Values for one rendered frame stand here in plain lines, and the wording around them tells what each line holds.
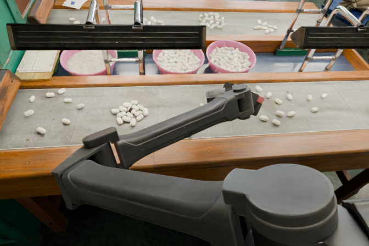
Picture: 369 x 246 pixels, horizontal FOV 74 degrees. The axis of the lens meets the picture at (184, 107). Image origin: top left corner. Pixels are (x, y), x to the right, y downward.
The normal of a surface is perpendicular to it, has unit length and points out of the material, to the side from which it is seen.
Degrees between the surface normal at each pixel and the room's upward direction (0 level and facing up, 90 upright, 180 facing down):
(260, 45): 90
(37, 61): 0
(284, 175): 38
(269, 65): 0
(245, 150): 0
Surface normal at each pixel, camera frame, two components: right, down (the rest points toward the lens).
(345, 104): 0.09, -0.65
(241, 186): -0.23, -0.93
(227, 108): 0.47, 0.14
